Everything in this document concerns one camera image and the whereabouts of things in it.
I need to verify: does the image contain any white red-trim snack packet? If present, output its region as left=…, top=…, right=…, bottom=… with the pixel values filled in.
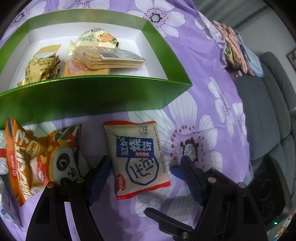
left=103, top=120, right=171, bottom=200

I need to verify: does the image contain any orange panda seed packet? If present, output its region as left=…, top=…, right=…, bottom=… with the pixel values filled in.
left=5, top=118, right=89, bottom=206

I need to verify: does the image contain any dark yellow candy packet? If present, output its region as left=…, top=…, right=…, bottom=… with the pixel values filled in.
left=17, top=45, right=61, bottom=87

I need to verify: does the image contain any beige biscuit pack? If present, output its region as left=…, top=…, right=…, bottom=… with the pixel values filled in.
left=72, top=46, right=145, bottom=69

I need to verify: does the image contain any cream corn yam packet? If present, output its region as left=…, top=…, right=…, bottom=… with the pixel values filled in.
left=67, top=28, right=120, bottom=56

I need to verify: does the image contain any white blue puff packet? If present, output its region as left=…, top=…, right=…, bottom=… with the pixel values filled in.
left=0, top=178, right=22, bottom=228

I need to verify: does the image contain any yellow rice cracker packet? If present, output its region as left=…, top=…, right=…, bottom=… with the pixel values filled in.
left=63, top=59, right=110, bottom=77

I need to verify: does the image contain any purple floral tablecloth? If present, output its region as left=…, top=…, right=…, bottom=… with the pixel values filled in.
left=1, top=1, right=249, bottom=240

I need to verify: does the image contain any red silver snack packet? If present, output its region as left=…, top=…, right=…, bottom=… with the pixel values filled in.
left=0, top=130, right=9, bottom=175

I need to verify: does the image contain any green cardboard box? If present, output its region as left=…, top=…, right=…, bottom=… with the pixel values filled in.
left=1, top=9, right=192, bottom=126

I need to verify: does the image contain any grey sofa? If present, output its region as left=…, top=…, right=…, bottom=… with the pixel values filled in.
left=233, top=52, right=296, bottom=186

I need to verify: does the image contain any folded patterned cloth pile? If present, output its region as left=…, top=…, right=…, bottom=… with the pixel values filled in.
left=212, top=21, right=264, bottom=77

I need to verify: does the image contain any grey curtain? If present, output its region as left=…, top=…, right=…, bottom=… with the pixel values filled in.
left=194, top=0, right=270, bottom=30

